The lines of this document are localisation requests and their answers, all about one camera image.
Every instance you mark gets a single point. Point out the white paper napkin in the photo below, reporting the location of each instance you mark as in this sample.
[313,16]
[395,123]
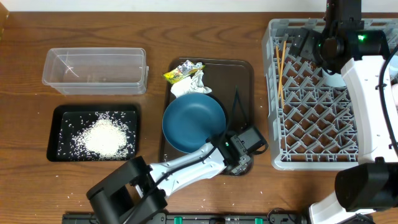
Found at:
[189,85]

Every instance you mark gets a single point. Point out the grey dishwasher rack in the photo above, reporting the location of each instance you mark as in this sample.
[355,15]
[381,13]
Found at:
[315,130]

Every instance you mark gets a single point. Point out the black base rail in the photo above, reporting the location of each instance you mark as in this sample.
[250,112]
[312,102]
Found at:
[163,218]

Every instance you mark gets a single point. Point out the light blue bowl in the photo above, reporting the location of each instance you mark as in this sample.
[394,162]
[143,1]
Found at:
[333,80]

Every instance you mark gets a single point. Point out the clear plastic bin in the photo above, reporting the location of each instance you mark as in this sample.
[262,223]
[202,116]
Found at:
[96,70]

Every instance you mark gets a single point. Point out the black plastic tray bin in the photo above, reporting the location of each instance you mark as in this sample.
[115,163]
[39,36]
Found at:
[61,110]

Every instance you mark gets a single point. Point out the yellow silver snack wrapper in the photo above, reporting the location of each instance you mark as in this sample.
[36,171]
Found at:
[183,71]

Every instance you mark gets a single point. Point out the wooden chopstick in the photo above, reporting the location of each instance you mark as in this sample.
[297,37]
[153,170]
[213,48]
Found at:
[281,63]
[278,60]

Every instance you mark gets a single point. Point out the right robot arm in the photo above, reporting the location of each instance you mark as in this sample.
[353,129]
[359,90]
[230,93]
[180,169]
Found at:
[362,58]

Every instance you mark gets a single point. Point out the white rice pile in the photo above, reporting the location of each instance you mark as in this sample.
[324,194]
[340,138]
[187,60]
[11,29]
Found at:
[97,136]

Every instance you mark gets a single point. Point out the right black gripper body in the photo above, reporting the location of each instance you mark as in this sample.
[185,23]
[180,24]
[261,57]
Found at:
[321,51]

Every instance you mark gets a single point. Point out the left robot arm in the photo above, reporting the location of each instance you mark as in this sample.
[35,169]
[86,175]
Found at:
[136,191]

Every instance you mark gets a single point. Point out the dark blue plate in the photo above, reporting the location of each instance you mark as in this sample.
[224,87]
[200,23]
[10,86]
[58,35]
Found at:
[190,120]

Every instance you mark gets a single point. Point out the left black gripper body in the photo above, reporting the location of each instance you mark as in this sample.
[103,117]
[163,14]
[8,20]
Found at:
[246,165]

